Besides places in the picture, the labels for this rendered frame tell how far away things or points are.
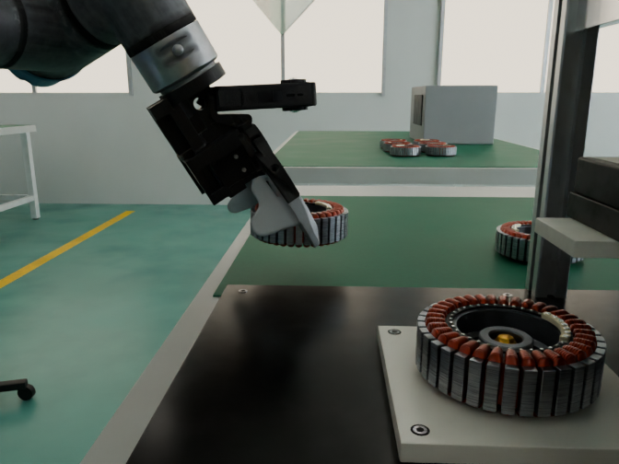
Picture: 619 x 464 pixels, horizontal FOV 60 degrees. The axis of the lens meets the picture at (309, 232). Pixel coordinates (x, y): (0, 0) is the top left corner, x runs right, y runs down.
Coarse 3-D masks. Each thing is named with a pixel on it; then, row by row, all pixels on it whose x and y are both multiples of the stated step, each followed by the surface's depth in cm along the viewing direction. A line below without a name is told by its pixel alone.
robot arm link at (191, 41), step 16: (176, 32) 49; (192, 32) 50; (160, 48) 49; (176, 48) 49; (192, 48) 50; (208, 48) 52; (144, 64) 50; (160, 64) 50; (176, 64) 50; (192, 64) 50; (208, 64) 52; (160, 80) 51; (176, 80) 50
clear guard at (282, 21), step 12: (252, 0) 27; (264, 0) 29; (276, 0) 31; (288, 0) 34; (300, 0) 37; (312, 0) 41; (264, 12) 31; (276, 12) 34; (288, 12) 37; (300, 12) 41; (276, 24) 37; (288, 24) 41
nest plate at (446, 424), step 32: (384, 352) 38; (416, 384) 34; (608, 384) 34; (416, 416) 30; (448, 416) 30; (480, 416) 30; (512, 416) 30; (576, 416) 30; (608, 416) 30; (416, 448) 28; (448, 448) 28; (480, 448) 28; (512, 448) 28; (544, 448) 28; (576, 448) 28; (608, 448) 28
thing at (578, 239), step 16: (592, 160) 33; (608, 160) 32; (576, 176) 35; (592, 176) 32; (608, 176) 31; (576, 192) 35; (592, 192) 32; (608, 192) 30; (576, 208) 34; (592, 208) 32; (608, 208) 30; (544, 224) 34; (560, 224) 33; (576, 224) 33; (592, 224) 32; (608, 224) 30; (560, 240) 31; (576, 240) 30; (592, 240) 30; (608, 240) 30; (576, 256) 30; (592, 256) 30; (608, 256) 30
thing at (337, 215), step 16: (256, 208) 60; (320, 208) 63; (336, 208) 60; (320, 224) 57; (336, 224) 58; (272, 240) 57; (288, 240) 57; (304, 240) 57; (320, 240) 58; (336, 240) 58
